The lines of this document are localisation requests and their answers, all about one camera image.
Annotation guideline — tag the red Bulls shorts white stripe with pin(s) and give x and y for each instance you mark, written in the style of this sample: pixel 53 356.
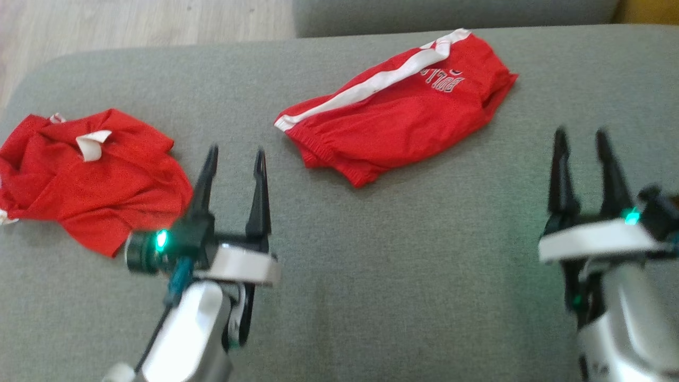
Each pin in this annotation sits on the red Bulls shorts white stripe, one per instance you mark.
pixel 403 122

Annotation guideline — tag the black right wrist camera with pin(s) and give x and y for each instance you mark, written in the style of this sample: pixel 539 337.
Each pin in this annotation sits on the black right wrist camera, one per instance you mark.
pixel 658 212

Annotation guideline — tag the red jersey top white trim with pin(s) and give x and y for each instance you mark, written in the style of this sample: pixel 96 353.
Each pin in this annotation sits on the red jersey top white trim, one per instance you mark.
pixel 95 180

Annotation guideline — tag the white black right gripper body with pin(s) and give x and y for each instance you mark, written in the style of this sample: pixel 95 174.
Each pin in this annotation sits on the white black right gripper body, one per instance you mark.
pixel 594 239

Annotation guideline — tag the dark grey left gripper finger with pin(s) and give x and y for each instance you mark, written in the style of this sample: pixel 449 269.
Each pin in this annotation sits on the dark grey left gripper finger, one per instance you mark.
pixel 260 212
pixel 204 185

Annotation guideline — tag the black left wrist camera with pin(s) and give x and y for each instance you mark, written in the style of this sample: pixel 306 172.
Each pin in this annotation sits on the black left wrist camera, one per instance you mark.
pixel 140 254

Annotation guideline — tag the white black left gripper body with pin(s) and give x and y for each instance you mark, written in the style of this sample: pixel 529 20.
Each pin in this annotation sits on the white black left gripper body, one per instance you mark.
pixel 244 268

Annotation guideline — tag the wide yellow sofa back cushion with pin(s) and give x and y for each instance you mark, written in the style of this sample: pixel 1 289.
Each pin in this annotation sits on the wide yellow sofa back cushion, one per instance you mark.
pixel 650 10

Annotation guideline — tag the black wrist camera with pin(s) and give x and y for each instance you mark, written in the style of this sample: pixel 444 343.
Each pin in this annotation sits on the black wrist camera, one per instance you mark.
pixel 658 212
pixel 140 254

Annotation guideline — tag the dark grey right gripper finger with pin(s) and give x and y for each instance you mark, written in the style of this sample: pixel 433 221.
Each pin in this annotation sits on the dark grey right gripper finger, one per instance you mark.
pixel 615 191
pixel 562 191

